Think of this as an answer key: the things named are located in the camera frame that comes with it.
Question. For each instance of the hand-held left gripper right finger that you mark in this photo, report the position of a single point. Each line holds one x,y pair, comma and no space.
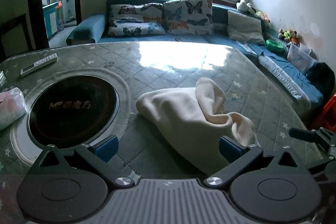
227,148

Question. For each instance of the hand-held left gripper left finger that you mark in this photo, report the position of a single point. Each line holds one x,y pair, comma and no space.
106,147

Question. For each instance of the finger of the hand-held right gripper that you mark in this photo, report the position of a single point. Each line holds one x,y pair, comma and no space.
302,132
321,164

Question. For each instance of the cream long-sleeve top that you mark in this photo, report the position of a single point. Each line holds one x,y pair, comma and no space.
183,119

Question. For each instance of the red plastic stool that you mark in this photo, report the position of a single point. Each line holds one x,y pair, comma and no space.
326,113

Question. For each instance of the black round induction cooktop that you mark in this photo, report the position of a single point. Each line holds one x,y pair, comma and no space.
73,111

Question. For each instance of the black bag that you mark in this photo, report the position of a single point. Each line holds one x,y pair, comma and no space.
320,77

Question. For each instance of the blue white quilted sofa pad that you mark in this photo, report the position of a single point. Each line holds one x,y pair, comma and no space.
283,74

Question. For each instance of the clear plastic bag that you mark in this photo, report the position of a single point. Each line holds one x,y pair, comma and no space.
299,57

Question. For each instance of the green bowl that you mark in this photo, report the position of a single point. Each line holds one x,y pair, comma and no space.
274,45

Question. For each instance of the pile of small plush toys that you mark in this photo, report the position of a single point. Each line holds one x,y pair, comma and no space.
288,36

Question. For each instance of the pink white tissue pack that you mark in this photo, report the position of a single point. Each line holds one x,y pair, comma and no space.
10,108

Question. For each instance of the blue sofa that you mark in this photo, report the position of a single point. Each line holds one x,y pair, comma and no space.
225,43

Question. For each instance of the white remote control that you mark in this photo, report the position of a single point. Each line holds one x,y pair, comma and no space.
39,64

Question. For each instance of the beige cushion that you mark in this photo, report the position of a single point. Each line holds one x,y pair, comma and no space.
245,28

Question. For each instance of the colourful plush toy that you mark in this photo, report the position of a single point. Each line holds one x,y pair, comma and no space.
263,16

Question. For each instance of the large butterfly print pillow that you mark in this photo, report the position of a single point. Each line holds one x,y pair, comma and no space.
189,16

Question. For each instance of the light blue cabinet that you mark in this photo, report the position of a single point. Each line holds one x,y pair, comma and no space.
51,19

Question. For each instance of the dark wooden chair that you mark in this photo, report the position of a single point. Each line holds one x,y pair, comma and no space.
15,32

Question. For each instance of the dark wooden door frame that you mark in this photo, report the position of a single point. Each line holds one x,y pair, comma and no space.
36,3

